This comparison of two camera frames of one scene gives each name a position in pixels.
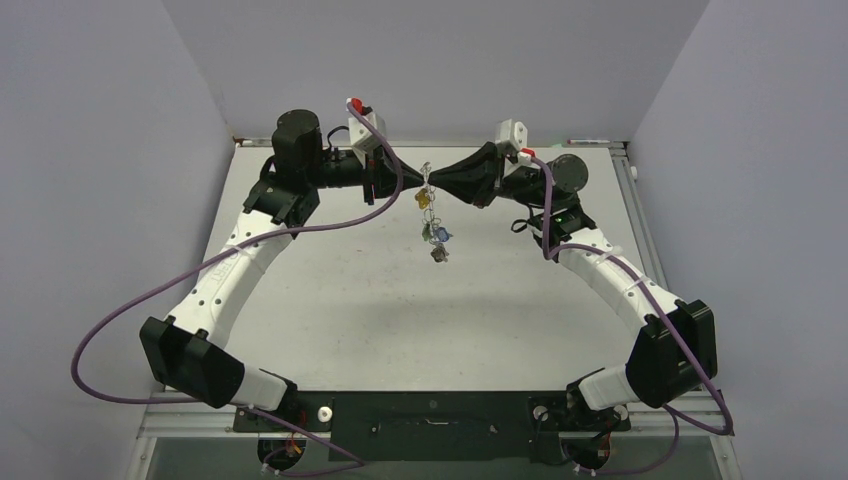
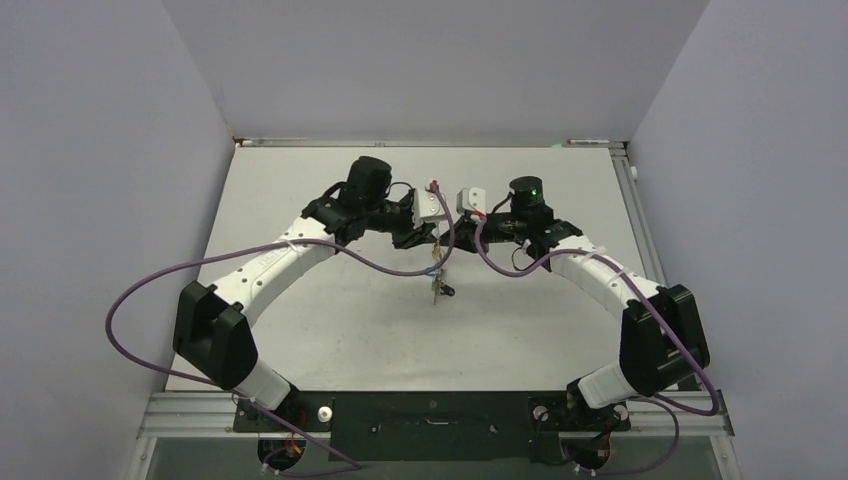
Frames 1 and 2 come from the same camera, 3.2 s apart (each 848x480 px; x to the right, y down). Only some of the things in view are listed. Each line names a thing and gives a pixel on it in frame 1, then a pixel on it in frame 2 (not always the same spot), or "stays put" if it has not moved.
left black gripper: (382, 172) → (410, 235)
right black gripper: (478, 179) → (484, 236)
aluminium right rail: (642, 230) stays put
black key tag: (439, 254) → (447, 290)
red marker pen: (580, 141) stays put
